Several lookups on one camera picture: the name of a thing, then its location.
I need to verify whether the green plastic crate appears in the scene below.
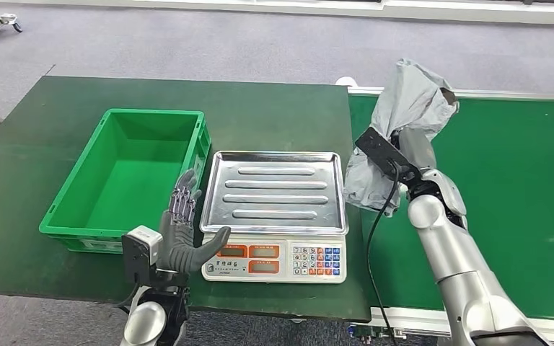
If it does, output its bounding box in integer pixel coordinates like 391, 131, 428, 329
38, 108, 212, 254

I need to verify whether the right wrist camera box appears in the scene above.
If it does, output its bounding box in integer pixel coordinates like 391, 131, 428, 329
354, 127, 422, 185

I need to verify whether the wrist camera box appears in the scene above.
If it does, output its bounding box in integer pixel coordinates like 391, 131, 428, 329
121, 226, 164, 286
354, 127, 422, 185

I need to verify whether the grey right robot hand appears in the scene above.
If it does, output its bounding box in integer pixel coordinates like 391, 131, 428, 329
397, 127, 439, 173

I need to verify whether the black cable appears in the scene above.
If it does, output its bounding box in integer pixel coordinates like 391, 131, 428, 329
366, 159, 403, 346

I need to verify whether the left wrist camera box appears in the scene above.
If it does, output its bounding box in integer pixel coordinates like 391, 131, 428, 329
121, 226, 164, 286

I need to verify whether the dark green table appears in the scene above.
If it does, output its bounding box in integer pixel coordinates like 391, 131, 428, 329
0, 75, 372, 323

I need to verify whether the green conveyor belt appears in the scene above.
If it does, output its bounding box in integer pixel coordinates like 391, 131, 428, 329
336, 86, 554, 345

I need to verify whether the electronic scale with steel tray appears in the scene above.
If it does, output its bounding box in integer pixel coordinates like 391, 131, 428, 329
199, 151, 350, 285

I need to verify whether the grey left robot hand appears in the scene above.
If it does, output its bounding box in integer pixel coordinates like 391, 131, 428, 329
156, 168, 232, 274

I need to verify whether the grey plastic mailer package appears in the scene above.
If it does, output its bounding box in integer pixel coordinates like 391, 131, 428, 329
343, 58, 460, 217

